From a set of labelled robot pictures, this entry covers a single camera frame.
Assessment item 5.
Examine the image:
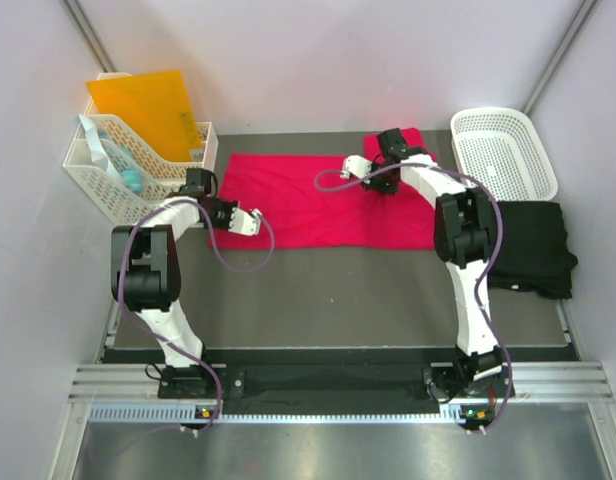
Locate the aluminium frame rail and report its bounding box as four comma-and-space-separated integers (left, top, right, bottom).
69, 362, 614, 403

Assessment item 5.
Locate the teal object in organizer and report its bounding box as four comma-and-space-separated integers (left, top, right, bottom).
96, 130, 143, 194

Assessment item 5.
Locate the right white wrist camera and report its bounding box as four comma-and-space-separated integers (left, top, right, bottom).
340, 155, 373, 180

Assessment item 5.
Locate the white file organizer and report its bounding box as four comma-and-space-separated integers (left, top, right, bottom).
63, 73, 219, 225

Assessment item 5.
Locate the black folded t shirt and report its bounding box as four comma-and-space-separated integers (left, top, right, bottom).
488, 201, 578, 300

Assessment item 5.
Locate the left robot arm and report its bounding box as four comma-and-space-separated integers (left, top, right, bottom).
111, 168, 243, 398

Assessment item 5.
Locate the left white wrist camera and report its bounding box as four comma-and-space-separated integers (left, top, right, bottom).
227, 206, 262, 237

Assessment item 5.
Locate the orange plastic folder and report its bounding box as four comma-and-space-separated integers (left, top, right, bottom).
87, 70, 204, 162

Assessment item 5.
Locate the grey slotted cable duct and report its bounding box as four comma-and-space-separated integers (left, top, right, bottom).
87, 401, 467, 425

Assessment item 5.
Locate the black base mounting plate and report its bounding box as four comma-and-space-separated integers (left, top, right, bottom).
157, 364, 514, 401

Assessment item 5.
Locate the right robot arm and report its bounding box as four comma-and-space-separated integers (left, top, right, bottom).
362, 128, 503, 401

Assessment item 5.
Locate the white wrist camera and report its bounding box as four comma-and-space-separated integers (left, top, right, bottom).
340, 155, 373, 180
227, 206, 262, 237

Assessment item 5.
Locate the red t shirt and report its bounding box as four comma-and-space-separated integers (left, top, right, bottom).
219, 152, 434, 250

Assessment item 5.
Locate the white plastic basket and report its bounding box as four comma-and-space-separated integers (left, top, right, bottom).
450, 107, 558, 201

